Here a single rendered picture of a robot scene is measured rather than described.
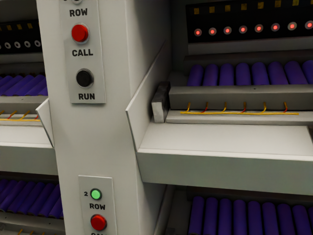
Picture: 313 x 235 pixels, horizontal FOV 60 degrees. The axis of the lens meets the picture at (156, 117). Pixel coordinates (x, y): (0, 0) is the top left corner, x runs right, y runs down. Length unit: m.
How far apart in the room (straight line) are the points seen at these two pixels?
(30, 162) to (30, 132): 0.04
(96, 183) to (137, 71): 0.13
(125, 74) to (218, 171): 0.13
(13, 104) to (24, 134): 0.05
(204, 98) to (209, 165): 0.08
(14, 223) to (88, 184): 0.22
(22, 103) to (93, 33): 0.16
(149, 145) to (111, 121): 0.05
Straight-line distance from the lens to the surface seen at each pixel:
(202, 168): 0.28
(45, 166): 0.36
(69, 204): 0.34
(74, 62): 0.29
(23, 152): 0.36
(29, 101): 0.39
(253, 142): 0.28
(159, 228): 0.40
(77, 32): 0.28
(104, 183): 0.31
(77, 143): 0.31
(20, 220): 0.51
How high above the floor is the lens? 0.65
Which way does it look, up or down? 12 degrees down
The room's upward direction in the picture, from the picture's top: 3 degrees counter-clockwise
